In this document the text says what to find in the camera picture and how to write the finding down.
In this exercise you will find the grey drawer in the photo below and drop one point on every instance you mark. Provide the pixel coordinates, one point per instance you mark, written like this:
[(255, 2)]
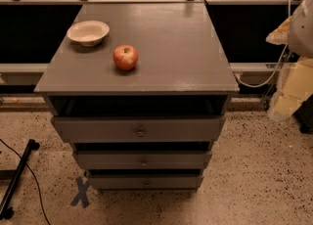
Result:
[(123, 182), (142, 160), (122, 129)]

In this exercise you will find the grey top drawer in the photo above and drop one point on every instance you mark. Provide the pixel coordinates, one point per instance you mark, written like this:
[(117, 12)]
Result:
[(122, 129)]

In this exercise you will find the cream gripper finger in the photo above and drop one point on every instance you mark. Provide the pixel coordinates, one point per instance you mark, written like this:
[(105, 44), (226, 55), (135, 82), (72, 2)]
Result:
[(294, 87), (280, 36)]

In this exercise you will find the white ceramic bowl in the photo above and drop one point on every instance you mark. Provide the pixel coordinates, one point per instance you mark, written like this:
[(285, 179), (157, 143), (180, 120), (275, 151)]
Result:
[(88, 33)]

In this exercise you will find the blue tape cross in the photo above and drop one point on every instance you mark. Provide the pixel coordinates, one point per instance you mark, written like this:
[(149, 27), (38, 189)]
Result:
[(81, 196)]

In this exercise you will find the grey bottom drawer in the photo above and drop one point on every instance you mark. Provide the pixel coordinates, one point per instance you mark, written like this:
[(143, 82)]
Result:
[(123, 182)]

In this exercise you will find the grey middle drawer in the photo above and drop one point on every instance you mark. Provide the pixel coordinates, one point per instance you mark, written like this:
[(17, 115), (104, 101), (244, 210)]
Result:
[(142, 160)]

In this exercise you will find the grey drawer cabinet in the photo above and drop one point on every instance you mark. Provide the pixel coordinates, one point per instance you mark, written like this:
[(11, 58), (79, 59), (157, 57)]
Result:
[(182, 72)]

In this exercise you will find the red apple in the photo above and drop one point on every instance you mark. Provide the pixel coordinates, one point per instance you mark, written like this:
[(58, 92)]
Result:
[(125, 57)]

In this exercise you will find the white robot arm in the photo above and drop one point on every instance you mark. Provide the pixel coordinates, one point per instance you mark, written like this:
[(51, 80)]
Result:
[(301, 31)]

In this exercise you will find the black tripod leg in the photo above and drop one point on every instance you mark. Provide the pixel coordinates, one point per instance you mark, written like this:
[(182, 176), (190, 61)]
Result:
[(14, 176)]

